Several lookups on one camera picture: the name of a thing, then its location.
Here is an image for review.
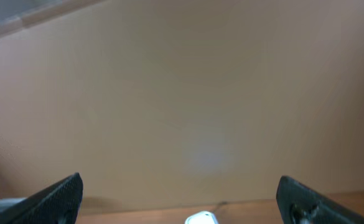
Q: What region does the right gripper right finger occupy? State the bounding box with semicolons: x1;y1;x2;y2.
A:
276;175;364;224

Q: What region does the black scanner cable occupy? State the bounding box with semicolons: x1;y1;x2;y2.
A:
212;201;229;212

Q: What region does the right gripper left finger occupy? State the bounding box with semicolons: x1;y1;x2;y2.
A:
0;172;83;224

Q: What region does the white barcode scanner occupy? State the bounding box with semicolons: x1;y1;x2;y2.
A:
185;211;218;224

